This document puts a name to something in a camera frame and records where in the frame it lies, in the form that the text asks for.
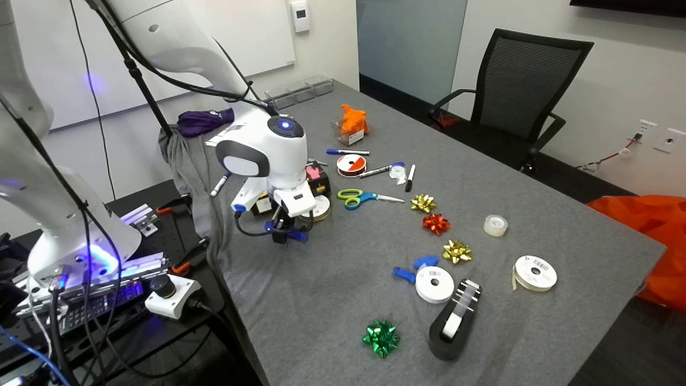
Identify green blue scissors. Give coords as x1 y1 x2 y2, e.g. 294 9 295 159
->
337 186 408 212

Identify white control box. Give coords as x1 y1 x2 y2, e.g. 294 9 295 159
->
145 275 201 322

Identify red gift bow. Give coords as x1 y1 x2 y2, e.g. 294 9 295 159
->
420 212 453 239

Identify black mesh office chair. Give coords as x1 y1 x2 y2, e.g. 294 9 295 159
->
427 29 597 178

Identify orange cloth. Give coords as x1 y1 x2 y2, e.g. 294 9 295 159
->
586 192 686 313

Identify grey tablecloth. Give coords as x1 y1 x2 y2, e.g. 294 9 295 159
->
157 77 668 386

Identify small white round cap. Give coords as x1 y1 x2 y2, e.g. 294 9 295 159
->
482 212 510 240

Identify blue pen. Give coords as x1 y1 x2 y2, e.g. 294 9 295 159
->
324 146 373 159

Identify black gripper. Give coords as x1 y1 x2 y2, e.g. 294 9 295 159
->
266 211 316 248

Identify green gift bow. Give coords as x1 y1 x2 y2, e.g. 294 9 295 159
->
360 318 403 360

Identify gold gift bow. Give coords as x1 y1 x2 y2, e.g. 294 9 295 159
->
410 192 437 218
440 239 474 266

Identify orange black clamp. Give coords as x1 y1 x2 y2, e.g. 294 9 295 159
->
170 242 212 276
152 199 193 220

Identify blue white marker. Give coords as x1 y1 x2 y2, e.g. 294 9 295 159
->
357 164 396 180

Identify white spool with gold ribbon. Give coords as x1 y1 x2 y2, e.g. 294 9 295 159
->
508 254 562 297

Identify white label roll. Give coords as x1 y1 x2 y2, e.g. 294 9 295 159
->
310 194 335 221

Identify white wall thermostat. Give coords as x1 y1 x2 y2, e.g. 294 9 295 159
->
288 0 314 34

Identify white wall outlet plate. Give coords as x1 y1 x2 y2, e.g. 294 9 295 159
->
661 126 686 156
634 116 661 146

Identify black tape dispenser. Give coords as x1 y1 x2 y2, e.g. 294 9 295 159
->
427 276 484 362

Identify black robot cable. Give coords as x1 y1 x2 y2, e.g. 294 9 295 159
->
67 0 283 146

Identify purple white marker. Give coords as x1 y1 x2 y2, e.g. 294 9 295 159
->
210 171 232 199

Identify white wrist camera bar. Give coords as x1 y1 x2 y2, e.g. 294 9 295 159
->
270 180 319 220

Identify blue cable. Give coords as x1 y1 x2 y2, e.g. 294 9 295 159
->
0 325 62 386

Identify blue plastic clip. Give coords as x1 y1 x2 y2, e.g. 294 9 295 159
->
391 255 442 286

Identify red ribbon spool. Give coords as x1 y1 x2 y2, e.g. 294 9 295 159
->
335 153 369 178

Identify black wall television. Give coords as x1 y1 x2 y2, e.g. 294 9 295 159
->
568 0 686 20

